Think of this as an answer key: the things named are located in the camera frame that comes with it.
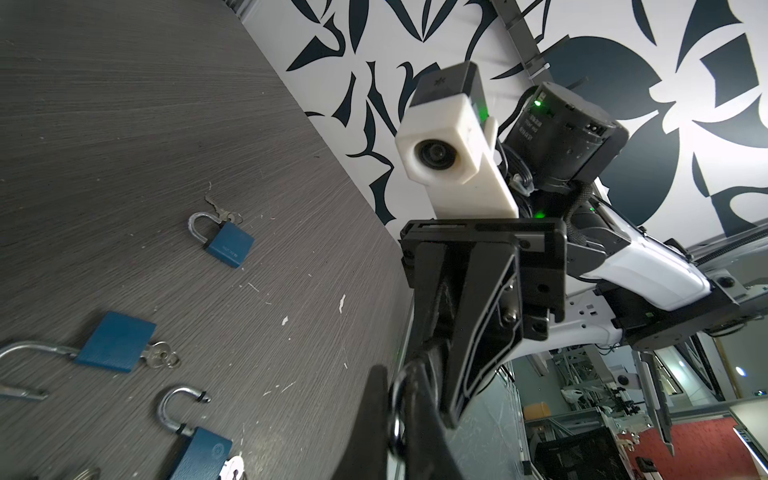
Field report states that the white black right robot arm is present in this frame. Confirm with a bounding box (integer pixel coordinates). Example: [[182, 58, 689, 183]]
[[396, 72, 767, 428]]

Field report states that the blue padlock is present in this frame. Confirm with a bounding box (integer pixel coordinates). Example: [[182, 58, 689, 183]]
[[1, 311, 181, 373], [187, 193, 255, 269], [156, 385, 247, 480]]

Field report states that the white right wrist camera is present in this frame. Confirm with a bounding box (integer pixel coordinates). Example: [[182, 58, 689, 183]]
[[395, 61, 519, 220]]

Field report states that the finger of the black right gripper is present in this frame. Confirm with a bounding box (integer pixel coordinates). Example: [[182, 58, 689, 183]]
[[440, 240, 519, 429], [407, 241, 460, 384]]

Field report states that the grey hook rack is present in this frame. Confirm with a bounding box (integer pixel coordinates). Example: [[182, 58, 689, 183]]
[[491, 0, 553, 85]]

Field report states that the black padlock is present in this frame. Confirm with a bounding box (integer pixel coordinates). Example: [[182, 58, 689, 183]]
[[387, 362, 415, 460]]

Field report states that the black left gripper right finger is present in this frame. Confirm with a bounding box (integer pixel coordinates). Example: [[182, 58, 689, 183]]
[[403, 360, 463, 480]]

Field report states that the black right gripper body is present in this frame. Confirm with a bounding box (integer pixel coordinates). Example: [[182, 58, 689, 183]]
[[400, 219, 566, 341]]

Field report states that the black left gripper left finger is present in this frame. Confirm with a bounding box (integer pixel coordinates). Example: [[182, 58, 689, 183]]
[[332, 365, 389, 480]]

